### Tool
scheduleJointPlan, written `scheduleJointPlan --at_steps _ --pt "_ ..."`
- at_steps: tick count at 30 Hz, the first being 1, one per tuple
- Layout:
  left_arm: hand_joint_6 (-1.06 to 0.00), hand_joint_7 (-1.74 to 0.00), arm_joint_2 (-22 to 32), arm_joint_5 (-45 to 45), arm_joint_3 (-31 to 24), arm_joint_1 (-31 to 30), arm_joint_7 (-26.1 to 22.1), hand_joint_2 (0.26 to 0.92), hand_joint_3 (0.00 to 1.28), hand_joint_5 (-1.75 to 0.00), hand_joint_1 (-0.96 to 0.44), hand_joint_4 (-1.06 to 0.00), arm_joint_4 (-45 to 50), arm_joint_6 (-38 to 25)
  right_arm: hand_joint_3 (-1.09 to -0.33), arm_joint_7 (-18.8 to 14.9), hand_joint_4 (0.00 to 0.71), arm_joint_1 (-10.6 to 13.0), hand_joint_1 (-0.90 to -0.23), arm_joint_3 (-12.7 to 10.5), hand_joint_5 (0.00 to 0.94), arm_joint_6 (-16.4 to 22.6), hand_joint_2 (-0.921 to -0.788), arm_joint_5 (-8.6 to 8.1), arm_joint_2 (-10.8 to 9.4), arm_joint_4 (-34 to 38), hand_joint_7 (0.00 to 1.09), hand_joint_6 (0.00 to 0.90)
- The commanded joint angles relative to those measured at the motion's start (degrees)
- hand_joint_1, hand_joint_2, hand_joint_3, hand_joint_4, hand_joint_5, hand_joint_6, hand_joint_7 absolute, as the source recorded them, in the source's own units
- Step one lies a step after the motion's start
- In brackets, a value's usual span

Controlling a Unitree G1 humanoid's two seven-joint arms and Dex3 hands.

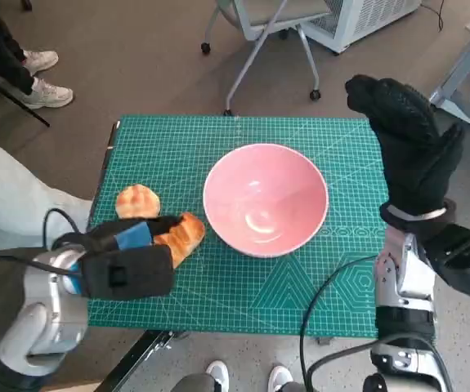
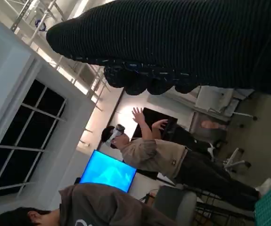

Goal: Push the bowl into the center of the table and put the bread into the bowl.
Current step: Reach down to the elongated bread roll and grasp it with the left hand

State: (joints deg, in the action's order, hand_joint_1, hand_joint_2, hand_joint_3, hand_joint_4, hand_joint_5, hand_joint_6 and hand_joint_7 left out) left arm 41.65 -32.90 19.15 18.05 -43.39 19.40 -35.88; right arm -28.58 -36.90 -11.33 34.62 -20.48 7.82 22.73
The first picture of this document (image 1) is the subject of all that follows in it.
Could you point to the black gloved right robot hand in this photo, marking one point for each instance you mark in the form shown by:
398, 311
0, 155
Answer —
414, 159

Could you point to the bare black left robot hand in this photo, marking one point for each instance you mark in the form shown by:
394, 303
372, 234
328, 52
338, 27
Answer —
134, 237

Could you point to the orange toy bread loaf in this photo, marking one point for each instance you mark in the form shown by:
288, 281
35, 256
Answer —
185, 237

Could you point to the pink bowl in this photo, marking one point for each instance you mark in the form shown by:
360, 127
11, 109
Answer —
267, 196

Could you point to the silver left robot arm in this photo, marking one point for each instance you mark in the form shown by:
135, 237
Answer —
42, 322

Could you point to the round toy bread bun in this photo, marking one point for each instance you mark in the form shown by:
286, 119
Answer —
136, 202

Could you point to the green cutting mat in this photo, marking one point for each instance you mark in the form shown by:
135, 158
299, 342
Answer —
226, 294

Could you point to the white perforated appliance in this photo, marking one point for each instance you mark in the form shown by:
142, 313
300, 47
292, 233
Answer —
361, 20

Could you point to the black stand leg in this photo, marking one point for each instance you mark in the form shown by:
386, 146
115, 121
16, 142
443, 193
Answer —
30, 111

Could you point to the grey chair on casters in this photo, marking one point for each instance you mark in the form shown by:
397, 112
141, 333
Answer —
283, 12

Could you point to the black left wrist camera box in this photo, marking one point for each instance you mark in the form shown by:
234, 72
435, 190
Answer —
136, 273

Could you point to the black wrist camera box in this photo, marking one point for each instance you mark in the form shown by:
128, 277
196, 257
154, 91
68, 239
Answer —
136, 273
459, 253

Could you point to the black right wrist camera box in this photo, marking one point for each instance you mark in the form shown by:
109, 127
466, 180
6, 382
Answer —
459, 253

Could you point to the black metal table rail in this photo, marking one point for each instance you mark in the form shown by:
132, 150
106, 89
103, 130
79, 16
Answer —
136, 355

